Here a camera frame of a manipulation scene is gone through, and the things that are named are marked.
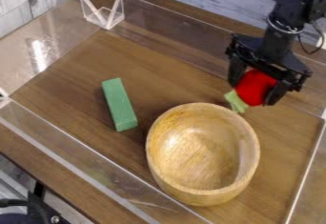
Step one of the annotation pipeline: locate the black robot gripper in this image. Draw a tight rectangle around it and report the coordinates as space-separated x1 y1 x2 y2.
225 26 312 106

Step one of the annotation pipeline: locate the wooden bowl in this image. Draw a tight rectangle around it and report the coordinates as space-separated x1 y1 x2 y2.
145 103 260 206

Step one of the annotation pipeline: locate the black clamp with cable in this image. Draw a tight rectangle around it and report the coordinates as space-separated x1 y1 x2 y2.
0 183 70 224

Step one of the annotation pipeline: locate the green rectangular block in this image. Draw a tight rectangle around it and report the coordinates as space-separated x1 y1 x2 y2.
101 78 137 132

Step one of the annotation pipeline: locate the clear acrylic corner bracket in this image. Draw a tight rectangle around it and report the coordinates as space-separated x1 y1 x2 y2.
80 0 124 30

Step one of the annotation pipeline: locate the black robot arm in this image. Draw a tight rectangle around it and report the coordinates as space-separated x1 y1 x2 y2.
225 0 326 112

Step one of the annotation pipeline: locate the red plush strawberry toy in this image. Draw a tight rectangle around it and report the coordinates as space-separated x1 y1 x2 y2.
224 70 276 113

